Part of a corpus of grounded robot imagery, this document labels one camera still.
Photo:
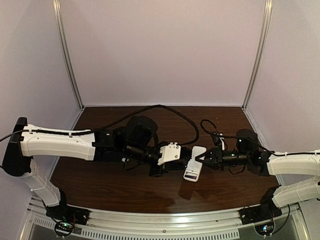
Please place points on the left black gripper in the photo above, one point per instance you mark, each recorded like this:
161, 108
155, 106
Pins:
164, 167

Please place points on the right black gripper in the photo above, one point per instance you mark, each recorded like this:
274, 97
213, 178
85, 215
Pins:
217, 158

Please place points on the blue battery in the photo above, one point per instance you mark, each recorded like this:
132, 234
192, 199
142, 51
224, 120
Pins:
190, 177
191, 173

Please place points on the white remote control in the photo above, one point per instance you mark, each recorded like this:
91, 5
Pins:
194, 166

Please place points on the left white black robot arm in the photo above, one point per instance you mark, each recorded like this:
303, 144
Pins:
136, 141

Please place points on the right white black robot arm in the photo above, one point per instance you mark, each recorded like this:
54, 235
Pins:
263, 162

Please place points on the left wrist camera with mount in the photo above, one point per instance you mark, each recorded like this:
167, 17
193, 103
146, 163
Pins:
173, 152

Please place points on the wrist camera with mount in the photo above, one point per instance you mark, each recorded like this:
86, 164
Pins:
173, 152
218, 141

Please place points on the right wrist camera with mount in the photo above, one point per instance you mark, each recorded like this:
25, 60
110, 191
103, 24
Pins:
218, 141

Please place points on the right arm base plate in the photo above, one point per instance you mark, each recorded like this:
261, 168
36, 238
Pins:
258, 213

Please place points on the front aluminium rail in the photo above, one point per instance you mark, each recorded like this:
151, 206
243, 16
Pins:
211, 225

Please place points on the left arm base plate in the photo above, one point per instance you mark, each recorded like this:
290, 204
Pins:
70, 214

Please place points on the right aluminium frame post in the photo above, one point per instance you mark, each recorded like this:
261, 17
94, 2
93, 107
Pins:
263, 36

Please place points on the aluminium frame post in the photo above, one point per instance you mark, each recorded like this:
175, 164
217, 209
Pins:
65, 52
263, 36

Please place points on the left aluminium frame post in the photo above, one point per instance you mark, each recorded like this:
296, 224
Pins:
65, 52

